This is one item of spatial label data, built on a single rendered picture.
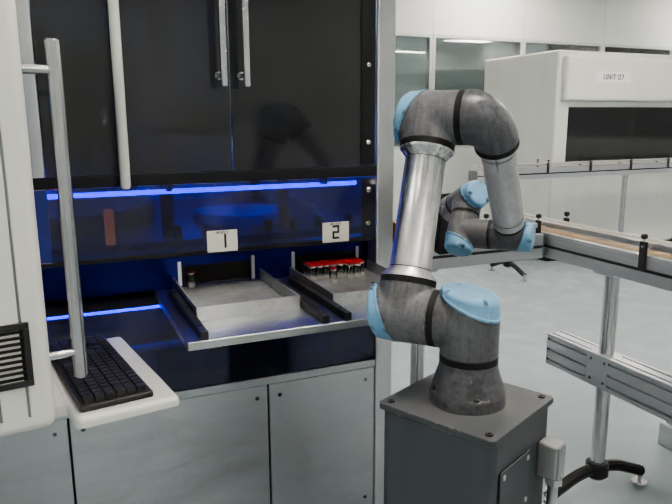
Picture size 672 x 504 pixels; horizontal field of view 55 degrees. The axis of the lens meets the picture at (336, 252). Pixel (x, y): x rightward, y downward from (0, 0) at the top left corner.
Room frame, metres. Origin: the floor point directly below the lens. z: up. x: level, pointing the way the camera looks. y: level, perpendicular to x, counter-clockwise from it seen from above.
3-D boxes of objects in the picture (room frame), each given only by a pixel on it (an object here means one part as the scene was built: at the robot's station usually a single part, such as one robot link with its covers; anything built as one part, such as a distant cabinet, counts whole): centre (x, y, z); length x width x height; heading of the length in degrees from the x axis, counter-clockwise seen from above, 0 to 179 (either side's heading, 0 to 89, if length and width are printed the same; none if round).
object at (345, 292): (1.79, -0.05, 0.90); 0.34 x 0.26 x 0.04; 23
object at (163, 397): (1.33, 0.55, 0.79); 0.45 x 0.28 x 0.03; 33
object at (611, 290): (2.14, -0.94, 0.46); 0.09 x 0.09 x 0.77; 23
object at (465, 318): (1.23, -0.26, 0.96); 0.13 x 0.12 x 0.14; 64
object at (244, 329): (1.68, 0.09, 0.87); 0.70 x 0.48 x 0.02; 113
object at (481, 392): (1.23, -0.26, 0.84); 0.15 x 0.15 x 0.10
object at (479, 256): (2.26, -0.42, 0.92); 0.69 x 0.16 x 0.16; 113
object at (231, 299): (1.68, 0.28, 0.90); 0.34 x 0.26 x 0.04; 23
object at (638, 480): (2.14, -0.94, 0.07); 0.50 x 0.08 x 0.14; 113
